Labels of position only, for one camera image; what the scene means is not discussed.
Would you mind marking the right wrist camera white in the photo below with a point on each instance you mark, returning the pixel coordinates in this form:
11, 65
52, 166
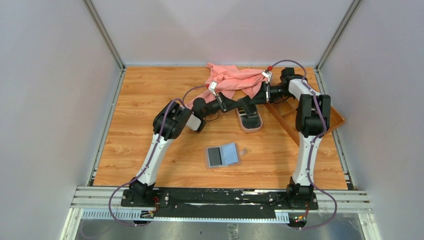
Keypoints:
267, 75

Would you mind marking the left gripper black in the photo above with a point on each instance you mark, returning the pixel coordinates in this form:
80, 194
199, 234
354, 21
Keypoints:
226, 104

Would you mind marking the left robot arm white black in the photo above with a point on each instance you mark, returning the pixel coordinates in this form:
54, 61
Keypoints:
167, 127

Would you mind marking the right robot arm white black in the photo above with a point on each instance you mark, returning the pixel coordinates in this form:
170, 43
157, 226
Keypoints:
312, 121

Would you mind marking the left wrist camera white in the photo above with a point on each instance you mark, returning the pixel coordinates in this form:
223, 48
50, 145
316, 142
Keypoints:
212, 87

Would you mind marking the pink oval card tray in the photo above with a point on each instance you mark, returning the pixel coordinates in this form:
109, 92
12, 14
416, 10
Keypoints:
249, 124

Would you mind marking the pink cloth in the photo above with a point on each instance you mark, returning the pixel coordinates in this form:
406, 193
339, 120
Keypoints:
229, 79

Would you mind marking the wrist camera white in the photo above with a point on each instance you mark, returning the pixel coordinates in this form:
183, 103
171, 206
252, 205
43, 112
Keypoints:
212, 87
267, 75

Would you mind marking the pink card holder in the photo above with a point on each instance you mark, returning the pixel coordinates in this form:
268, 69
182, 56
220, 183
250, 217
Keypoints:
231, 155

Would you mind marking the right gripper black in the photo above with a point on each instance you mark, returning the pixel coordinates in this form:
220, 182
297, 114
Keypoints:
264, 95

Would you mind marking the black credit card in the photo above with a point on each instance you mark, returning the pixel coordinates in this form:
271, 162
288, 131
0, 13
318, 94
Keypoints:
214, 157
248, 108

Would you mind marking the aluminium rail frame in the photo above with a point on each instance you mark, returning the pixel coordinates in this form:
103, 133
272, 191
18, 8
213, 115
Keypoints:
103, 203

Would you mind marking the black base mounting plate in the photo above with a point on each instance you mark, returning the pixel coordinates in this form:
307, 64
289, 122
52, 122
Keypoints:
218, 203

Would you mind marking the brown divided wooden tray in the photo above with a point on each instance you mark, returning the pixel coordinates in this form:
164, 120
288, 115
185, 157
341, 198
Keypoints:
285, 114

